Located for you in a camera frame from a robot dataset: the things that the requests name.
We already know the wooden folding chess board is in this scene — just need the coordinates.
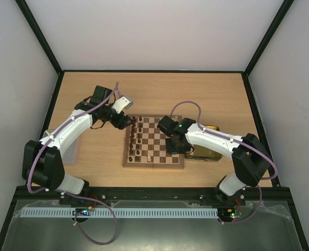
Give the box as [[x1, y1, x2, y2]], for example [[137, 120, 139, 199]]
[[122, 114, 184, 169]]

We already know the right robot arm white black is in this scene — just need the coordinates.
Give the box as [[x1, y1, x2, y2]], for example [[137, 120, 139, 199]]
[[157, 116, 270, 205]]

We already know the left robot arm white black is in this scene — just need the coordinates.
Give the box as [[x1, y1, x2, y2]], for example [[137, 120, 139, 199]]
[[22, 96, 133, 195]]

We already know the gold metal tray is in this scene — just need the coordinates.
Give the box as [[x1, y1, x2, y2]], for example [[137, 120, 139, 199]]
[[184, 124, 223, 162]]

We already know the dark king piece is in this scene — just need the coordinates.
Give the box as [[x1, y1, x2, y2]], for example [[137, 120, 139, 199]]
[[130, 125, 135, 133]]

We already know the clear plastic container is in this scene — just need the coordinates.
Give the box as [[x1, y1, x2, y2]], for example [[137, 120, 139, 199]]
[[39, 129, 81, 166]]

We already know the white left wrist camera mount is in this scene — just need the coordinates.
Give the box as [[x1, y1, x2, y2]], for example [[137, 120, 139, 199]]
[[112, 96, 133, 114]]

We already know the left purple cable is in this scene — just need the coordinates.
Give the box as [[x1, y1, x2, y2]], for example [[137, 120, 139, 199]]
[[26, 81, 118, 245]]

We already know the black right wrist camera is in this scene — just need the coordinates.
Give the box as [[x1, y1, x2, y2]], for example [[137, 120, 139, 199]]
[[157, 116, 178, 137]]

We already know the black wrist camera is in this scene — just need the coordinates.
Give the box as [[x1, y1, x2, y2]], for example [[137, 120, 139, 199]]
[[90, 85, 112, 105], [157, 116, 178, 137]]

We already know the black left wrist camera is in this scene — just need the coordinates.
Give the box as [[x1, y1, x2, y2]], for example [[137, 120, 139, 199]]
[[90, 85, 112, 105]]

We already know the grey slotted cable duct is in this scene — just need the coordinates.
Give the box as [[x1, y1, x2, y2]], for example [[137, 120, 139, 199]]
[[20, 207, 218, 219]]

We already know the black frame rail front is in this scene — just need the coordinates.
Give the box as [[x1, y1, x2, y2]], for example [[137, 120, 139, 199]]
[[14, 185, 293, 204]]

